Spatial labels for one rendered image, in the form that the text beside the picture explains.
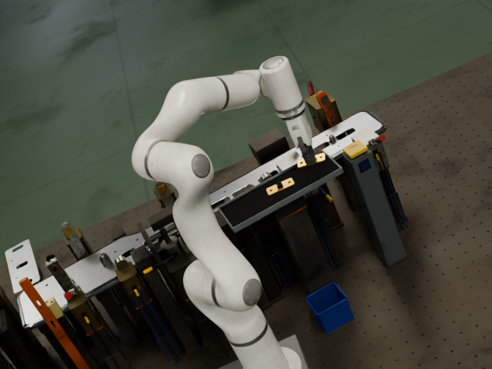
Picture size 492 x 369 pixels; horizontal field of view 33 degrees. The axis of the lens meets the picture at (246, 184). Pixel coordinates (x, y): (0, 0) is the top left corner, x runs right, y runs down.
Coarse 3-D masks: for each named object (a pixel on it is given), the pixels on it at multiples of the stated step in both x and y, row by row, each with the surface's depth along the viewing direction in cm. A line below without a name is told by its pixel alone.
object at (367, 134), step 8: (368, 128) 277; (352, 136) 276; (360, 136) 275; (368, 136) 273; (376, 136) 271; (368, 144) 270; (376, 144) 271; (376, 152) 272; (384, 152) 273; (376, 160) 274; (384, 160) 275; (384, 168) 276; (384, 176) 279; (384, 184) 280; (392, 184) 282; (384, 192) 280; (392, 192) 281; (392, 200) 284; (392, 208) 285; (400, 208) 287; (400, 216) 287; (400, 224) 287
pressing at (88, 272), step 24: (360, 120) 294; (312, 144) 292; (336, 144) 287; (264, 168) 291; (216, 192) 290; (120, 240) 288; (144, 240) 283; (72, 264) 287; (96, 264) 282; (48, 288) 281; (72, 288) 276; (96, 288) 270; (24, 312) 275
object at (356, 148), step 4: (352, 144) 254; (356, 144) 254; (360, 144) 253; (364, 144) 252; (344, 148) 254; (348, 148) 253; (352, 148) 253; (356, 148) 252; (360, 148) 251; (364, 148) 251; (344, 152) 254; (348, 152) 252; (352, 152) 251; (356, 152) 250; (360, 152) 251; (348, 156) 251; (352, 156) 250; (356, 156) 251
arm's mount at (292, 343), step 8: (296, 336) 252; (280, 344) 251; (288, 344) 250; (296, 344) 249; (296, 352) 246; (304, 360) 242; (224, 368) 252; (232, 368) 251; (240, 368) 250; (304, 368) 240
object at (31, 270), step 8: (24, 248) 306; (32, 248) 306; (8, 256) 306; (16, 256) 304; (24, 256) 302; (32, 256) 300; (8, 264) 302; (16, 264) 300; (32, 264) 296; (16, 272) 296; (24, 272) 294; (32, 272) 292; (16, 280) 292; (32, 280) 288; (16, 288) 288
